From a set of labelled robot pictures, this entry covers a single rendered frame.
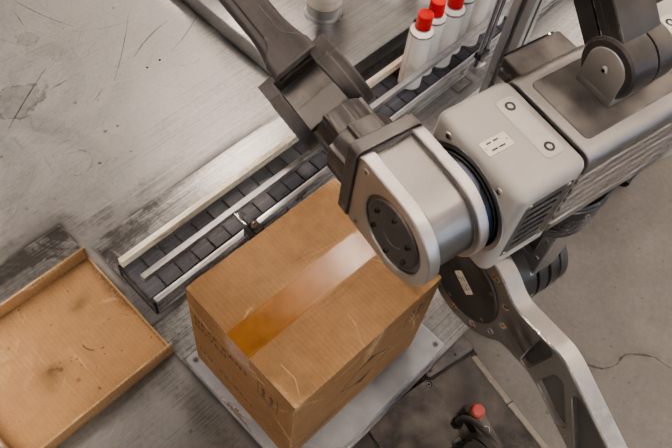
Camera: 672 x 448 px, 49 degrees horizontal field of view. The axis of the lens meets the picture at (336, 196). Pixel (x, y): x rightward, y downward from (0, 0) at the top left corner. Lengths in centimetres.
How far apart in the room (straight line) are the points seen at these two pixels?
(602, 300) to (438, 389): 77
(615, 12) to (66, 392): 104
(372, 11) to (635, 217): 137
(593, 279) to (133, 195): 160
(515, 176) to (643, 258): 199
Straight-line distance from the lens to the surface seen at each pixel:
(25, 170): 161
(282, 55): 88
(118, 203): 153
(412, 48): 156
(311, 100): 83
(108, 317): 141
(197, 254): 139
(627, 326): 255
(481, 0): 168
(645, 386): 250
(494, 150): 75
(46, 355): 140
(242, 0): 91
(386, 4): 184
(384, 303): 109
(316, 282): 109
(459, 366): 204
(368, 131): 78
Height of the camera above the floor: 210
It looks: 57 degrees down
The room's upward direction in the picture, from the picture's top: 9 degrees clockwise
